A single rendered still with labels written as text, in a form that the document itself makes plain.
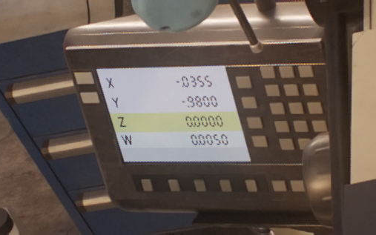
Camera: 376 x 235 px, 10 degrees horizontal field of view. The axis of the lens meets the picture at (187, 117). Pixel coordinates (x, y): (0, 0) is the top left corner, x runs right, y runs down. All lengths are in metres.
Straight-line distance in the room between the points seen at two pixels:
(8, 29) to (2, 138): 2.53
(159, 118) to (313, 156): 0.86
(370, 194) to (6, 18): 0.63
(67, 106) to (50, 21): 1.72
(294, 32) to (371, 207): 1.04
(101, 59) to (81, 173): 1.31
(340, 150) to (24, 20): 0.46
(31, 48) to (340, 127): 2.04
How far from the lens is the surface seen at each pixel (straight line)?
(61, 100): 3.47
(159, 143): 2.32
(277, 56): 2.20
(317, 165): 1.45
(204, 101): 2.27
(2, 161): 4.24
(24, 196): 4.14
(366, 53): 1.26
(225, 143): 2.29
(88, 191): 3.63
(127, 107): 2.32
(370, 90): 1.24
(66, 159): 3.58
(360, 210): 1.17
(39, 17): 1.75
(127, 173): 2.36
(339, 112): 1.37
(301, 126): 2.23
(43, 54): 3.39
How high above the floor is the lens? 2.74
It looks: 42 degrees down
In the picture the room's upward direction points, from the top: 30 degrees counter-clockwise
